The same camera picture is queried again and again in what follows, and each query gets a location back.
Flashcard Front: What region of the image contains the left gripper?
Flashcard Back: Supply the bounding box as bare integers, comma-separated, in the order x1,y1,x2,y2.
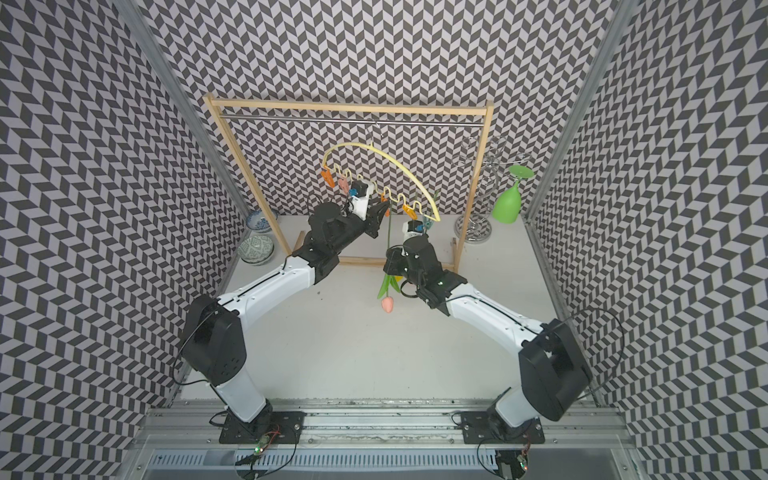
331,196,390,254

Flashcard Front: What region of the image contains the pink tulip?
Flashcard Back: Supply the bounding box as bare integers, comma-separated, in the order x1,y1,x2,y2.
377,210,401,313

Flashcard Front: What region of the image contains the yellow arched peg hanger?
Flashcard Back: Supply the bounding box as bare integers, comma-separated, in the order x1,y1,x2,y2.
320,142,442,223

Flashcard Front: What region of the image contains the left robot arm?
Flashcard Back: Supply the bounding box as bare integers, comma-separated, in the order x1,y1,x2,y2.
179,197,390,424

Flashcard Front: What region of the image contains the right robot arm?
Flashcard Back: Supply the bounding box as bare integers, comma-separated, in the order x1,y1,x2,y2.
384,235,593,429

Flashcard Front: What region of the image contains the yellow orange clothes peg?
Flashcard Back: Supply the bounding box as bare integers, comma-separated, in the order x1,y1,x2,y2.
402,202,420,221

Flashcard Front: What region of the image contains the blue patterned bowl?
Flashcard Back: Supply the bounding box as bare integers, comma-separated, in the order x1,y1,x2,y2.
245,209,272,234

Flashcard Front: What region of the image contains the green plastic wine glass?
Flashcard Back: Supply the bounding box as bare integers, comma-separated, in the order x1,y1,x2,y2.
491,165,535,224

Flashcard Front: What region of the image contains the green patterned bowl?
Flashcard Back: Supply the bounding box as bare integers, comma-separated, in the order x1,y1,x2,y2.
237,234,275,266

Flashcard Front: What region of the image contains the metal rack rod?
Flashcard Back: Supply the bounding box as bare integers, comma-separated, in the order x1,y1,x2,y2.
222,114,483,128

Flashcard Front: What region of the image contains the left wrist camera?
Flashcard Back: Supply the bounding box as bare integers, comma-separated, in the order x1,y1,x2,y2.
345,180,375,220

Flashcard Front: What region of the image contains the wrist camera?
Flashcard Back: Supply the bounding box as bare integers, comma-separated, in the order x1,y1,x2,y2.
402,220,428,241
345,180,375,220

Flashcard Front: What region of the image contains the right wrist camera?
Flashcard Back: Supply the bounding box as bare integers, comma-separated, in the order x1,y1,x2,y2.
402,220,428,241

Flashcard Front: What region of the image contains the metal wire glass stand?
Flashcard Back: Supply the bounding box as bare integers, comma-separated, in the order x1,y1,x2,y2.
465,140,534,244

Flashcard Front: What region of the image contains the aluminium front rail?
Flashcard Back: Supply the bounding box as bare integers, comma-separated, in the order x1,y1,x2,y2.
118,399,647,479

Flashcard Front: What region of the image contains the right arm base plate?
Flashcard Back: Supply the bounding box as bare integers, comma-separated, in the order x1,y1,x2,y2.
451,411,545,446

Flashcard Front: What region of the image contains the wooden clothes rack frame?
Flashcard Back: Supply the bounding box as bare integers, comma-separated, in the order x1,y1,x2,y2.
203,93,494,274

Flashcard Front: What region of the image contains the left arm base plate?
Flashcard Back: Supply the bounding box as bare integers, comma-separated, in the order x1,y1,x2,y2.
219,409,306,445

